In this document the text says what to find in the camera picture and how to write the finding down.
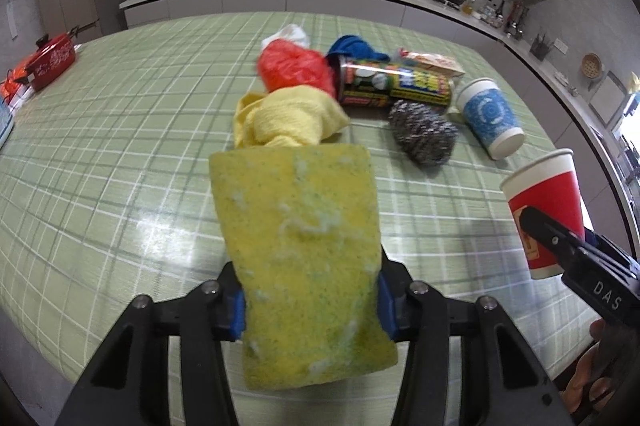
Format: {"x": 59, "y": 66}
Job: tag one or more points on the white cutting board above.
{"x": 607, "y": 98}

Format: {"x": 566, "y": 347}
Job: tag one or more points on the row of condiment bottles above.
{"x": 500, "y": 16}

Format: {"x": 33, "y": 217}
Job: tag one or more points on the yellow sponge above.
{"x": 300, "y": 256}

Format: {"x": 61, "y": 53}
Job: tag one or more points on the person's right hand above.
{"x": 582, "y": 381}

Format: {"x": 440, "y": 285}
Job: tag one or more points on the black utensil holder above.
{"x": 540, "y": 48}

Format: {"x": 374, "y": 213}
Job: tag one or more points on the blue and white paper cup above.
{"x": 487, "y": 111}

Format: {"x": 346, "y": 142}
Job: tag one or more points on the blue cloth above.
{"x": 352, "y": 46}

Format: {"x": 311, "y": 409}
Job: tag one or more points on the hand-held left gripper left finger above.
{"x": 235, "y": 312}

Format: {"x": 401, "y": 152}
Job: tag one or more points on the blue white packets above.
{"x": 5, "y": 118}

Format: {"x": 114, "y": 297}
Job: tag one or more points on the yellow oil bottle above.
{"x": 468, "y": 6}

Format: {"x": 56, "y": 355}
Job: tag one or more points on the small white box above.
{"x": 22, "y": 98}

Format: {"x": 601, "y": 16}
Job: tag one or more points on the white and red carton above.
{"x": 431, "y": 61}

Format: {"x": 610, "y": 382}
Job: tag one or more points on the red cooking pot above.
{"x": 52, "y": 62}

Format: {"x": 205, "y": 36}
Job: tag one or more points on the orange packet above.
{"x": 14, "y": 85}

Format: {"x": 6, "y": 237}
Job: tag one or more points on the black printed can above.
{"x": 395, "y": 83}

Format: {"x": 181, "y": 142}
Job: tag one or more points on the steel wool scrubber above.
{"x": 421, "y": 132}

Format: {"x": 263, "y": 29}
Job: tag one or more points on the green checked tablecloth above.
{"x": 125, "y": 156}

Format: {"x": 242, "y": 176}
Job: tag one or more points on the grey base cabinets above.
{"x": 250, "y": 3}

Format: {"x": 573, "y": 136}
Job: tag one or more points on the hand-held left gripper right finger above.
{"x": 387, "y": 308}

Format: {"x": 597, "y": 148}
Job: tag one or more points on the white plastic bag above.
{"x": 293, "y": 34}

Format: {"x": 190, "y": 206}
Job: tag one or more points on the red paper cup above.
{"x": 545, "y": 191}

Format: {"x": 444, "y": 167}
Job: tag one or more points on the red plastic bag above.
{"x": 290, "y": 67}

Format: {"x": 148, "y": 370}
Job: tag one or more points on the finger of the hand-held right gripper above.
{"x": 612, "y": 251}
{"x": 547, "y": 233}

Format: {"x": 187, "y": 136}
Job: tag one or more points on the yellow cloth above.
{"x": 290, "y": 116}

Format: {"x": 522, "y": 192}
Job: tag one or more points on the bamboo steamer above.
{"x": 593, "y": 66}

